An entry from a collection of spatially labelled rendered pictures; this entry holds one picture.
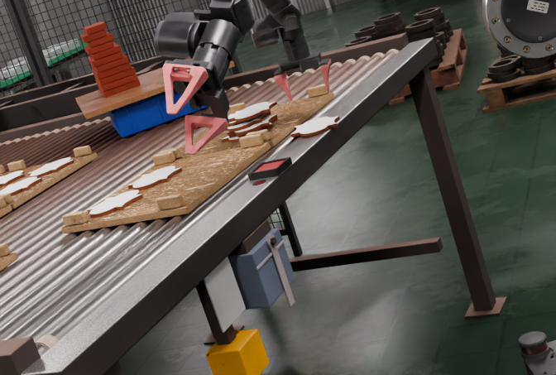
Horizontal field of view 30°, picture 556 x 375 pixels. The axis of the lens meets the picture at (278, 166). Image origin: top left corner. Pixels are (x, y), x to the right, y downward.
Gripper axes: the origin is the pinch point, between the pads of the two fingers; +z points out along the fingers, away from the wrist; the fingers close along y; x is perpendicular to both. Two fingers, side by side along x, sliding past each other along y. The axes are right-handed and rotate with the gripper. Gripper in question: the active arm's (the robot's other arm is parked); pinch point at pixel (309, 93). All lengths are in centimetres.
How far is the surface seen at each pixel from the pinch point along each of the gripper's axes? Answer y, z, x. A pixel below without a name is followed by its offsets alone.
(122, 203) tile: 41, 6, 39
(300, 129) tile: 3.4, 7.2, 6.1
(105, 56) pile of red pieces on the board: 77, -13, -75
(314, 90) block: 2.9, 5.2, -25.7
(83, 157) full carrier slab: 78, 10, -33
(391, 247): 1, 75, -75
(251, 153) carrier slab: 13.7, 6.5, 20.8
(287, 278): 6, 27, 53
